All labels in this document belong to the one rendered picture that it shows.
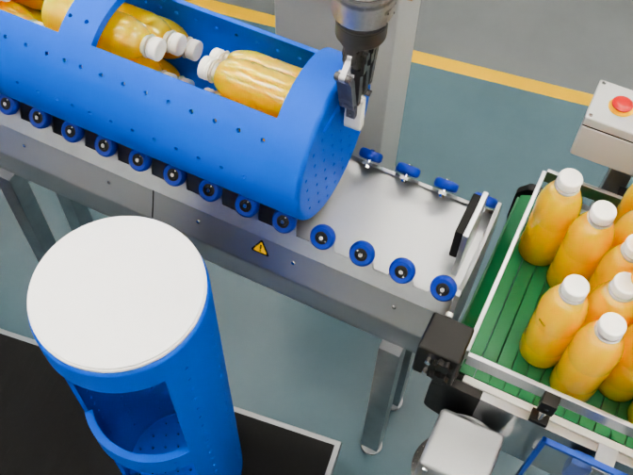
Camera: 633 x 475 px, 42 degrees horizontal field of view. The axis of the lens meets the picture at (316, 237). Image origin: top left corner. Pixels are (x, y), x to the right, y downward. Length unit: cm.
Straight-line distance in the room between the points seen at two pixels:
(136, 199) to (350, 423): 99
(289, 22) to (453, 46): 126
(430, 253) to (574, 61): 185
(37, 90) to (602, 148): 99
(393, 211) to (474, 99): 153
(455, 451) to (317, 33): 105
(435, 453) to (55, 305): 64
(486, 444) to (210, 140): 66
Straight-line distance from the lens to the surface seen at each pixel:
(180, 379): 134
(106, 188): 165
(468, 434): 140
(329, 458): 211
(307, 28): 199
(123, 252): 135
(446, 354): 129
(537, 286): 150
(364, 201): 151
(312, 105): 125
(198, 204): 152
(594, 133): 151
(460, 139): 285
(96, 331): 128
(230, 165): 132
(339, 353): 238
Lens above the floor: 215
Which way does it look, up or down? 57 degrees down
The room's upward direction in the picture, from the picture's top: 2 degrees clockwise
